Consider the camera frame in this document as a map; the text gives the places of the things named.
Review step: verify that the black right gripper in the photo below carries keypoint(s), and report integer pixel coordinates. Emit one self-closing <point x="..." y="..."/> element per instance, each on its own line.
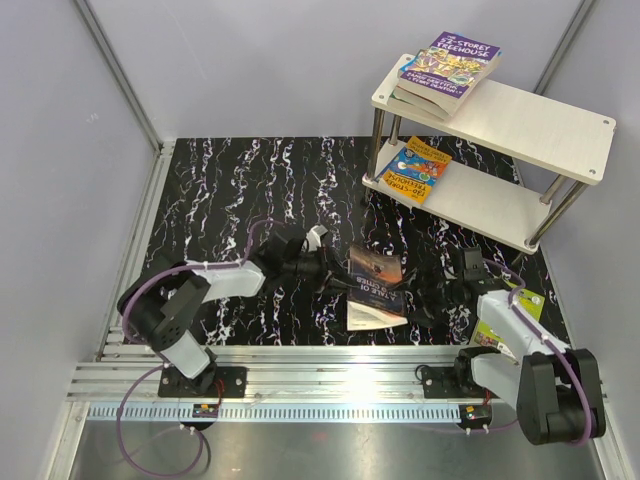
<point x="429" y="310"/>

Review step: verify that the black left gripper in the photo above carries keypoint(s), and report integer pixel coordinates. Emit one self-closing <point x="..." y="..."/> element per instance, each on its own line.
<point x="332" y="276"/>

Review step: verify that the dark tale of two cities book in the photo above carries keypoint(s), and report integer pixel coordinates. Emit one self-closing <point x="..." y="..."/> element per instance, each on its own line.
<point x="375" y="301"/>

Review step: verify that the lime green treehouse book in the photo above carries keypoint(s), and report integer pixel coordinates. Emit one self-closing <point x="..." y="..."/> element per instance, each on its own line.
<point x="485" y="335"/>

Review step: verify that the yellow 39-storey treehouse book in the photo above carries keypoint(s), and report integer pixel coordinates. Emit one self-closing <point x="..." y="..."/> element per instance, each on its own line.
<point x="414" y="170"/>

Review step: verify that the orange 78-storey treehouse book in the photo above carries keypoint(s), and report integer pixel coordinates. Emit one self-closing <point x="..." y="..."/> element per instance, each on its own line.
<point x="404" y="98"/>

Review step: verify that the purple treehouse book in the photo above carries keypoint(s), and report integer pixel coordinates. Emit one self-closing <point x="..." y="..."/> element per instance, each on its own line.
<point x="469" y="61"/>

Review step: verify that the dark blue treehouse book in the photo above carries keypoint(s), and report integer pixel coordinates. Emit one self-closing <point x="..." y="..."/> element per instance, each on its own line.
<point x="380" y="175"/>

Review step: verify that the green 104-storey treehouse book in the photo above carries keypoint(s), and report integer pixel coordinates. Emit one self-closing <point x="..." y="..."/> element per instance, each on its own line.
<point x="420" y="86"/>

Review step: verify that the blue 26-storey treehouse book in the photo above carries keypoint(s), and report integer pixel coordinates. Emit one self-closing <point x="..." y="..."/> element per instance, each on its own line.
<point x="416" y="68"/>

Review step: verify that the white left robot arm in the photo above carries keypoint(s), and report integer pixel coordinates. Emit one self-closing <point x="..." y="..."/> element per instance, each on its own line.
<point x="159" y="308"/>

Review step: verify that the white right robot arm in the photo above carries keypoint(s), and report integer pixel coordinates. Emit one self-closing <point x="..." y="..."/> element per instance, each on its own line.
<point x="554" y="389"/>

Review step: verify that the black marble pattern mat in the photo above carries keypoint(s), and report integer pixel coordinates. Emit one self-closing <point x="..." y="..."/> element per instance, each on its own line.
<point x="219" y="190"/>

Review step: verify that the white two-tier shelf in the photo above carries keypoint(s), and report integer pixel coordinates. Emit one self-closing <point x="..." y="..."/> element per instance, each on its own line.
<point x="569" y="141"/>

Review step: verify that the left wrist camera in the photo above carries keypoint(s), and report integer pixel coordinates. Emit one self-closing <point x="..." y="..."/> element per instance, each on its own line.
<point x="314" y="238"/>

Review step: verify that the aluminium mounting rail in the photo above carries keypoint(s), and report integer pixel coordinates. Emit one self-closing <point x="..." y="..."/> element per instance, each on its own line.
<point x="281" y="374"/>

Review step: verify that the white slotted cable duct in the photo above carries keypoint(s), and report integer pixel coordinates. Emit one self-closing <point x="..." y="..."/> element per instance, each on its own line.
<point x="278" y="413"/>

